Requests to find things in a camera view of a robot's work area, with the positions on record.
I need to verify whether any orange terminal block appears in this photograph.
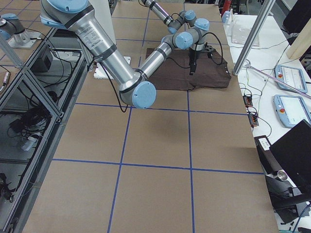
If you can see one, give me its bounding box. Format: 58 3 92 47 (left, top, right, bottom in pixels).
243 95 253 107

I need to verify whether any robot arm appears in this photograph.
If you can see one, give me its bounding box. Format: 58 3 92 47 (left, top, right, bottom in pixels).
40 0 210 109
139 0 197 34

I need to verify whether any near teach pendant tablet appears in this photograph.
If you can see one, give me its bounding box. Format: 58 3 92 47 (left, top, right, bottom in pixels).
273 95 311 128

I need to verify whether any clear plastic bag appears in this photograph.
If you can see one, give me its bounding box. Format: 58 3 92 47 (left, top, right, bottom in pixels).
231 24 252 45

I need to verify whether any teach pendant tablet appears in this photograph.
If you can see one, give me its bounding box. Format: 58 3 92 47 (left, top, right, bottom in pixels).
273 95 311 128
275 65 308 93

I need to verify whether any aluminium frame post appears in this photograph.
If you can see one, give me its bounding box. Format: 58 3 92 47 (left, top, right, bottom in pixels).
233 0 276 76

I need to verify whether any far teach pendant tablet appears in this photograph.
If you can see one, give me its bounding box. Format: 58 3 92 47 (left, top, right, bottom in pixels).
275 65 308 93

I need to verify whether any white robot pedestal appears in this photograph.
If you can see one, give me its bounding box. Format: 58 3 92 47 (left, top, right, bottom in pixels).
90 0 131 84

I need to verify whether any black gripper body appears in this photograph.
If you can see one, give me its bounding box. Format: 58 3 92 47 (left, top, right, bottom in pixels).
189 42 215 63

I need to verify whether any black monitor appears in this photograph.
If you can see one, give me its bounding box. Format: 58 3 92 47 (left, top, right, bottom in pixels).
270 120 311 193

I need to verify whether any black box with label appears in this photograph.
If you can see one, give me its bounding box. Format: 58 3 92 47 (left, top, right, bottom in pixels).
254 135 282 174

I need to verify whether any brown t-shirt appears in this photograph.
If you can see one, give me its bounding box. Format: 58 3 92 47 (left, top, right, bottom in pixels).
145 48 232 91

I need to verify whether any metal grabber stick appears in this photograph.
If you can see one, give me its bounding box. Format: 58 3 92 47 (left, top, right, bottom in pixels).
242 65 311 99

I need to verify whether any red cylinder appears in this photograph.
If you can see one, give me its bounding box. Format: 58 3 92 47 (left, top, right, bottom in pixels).
223 0 231 11

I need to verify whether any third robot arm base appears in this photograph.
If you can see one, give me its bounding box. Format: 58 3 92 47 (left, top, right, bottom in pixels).
0 13 41 49

